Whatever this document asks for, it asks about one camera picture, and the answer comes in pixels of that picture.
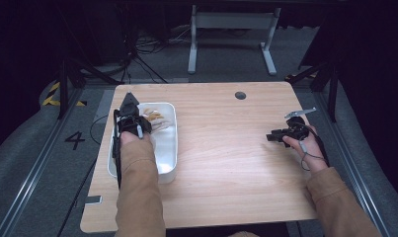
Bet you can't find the metal floor rail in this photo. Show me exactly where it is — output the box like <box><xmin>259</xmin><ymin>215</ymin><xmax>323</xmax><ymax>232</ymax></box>
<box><xmin>0</xmin><ymin>88</ymin><xmax>86</xmax><ymax>237</ymax></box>
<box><xmin>312</xmin><ymin>91</ymin><xmax>392</xmax><ymax>237</ymax></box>

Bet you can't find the grey metal table frame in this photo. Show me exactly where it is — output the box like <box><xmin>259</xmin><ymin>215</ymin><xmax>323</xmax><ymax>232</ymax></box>
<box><xmin>187</xmin><ymin>4</ymin><xmax>282</xmax><ymax>77</ymax></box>

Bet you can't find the white plastic bin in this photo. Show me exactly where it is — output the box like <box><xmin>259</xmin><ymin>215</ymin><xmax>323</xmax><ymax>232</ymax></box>
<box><xmin>107</xmin><ymin>102</ymin><xmax>179</xmax><ymax>185</ymax></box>

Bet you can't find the person's left hand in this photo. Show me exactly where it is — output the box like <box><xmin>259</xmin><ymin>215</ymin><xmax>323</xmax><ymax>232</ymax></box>
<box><xmin>119</xmin><ymin>130</ymin><xmax>152</xmax><ymax>146</ymax></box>

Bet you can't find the black metal stand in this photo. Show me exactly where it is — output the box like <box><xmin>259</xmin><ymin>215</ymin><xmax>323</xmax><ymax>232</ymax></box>
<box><xmin>56</xmin><ymin>56</ymin><xmax>123</xmax><ymax>120</ymax></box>
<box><xmin>284</xmin><ymin>61</ymin><xmax>340</xmax><ymax>123</ymax></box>

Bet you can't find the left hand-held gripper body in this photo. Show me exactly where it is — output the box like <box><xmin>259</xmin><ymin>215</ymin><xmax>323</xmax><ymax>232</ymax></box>
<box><xmin>113</xmin><ymin>92</ymin><xmax>153</xmax><ymax>139</ymax></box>

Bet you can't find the yellow black hazard tape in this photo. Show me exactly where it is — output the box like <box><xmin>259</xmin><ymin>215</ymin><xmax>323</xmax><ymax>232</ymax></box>
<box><xmin>41</xmin><ymin>81</ymin><xmax>88</xmax><ymax>108</ymax></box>

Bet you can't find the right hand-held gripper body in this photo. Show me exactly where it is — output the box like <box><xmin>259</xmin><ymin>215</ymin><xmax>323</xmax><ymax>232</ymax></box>
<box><xmin>283</xmin><ymin>107</ymin><xmax>317</xmax><ymax>141</ymax></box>

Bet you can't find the person's right hand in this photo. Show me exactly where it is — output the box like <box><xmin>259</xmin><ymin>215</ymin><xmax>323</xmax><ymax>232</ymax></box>
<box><xmin>281</xmin><ymin>125</ymin><xmax>330</xmax><ymax>175</ymax></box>

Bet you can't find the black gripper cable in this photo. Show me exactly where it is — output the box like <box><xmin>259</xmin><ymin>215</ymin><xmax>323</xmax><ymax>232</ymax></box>
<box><xmin>296</xmin><ymin>121</ymin><xmax>331</xmax><ymax>167</ymax></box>

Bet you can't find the bundle of floor cables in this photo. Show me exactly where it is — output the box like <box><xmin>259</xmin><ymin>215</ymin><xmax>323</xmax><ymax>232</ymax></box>
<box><xmin>120</xmin><ymin>24</ymin><xmax>195</xmax><ymax>84</ymax></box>

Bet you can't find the thin grey cable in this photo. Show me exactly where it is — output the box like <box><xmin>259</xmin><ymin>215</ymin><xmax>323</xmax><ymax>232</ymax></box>
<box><xmin>299</xmin><ymin>140</ymin><xmax>327</xmax><ymax>172</ymax></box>

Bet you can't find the person's knee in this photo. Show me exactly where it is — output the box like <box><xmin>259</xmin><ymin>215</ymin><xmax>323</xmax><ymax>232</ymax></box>
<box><xmin>227</xmin><ymin>230</ymin><xmax>261</xmax><ymax>237</ymax></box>

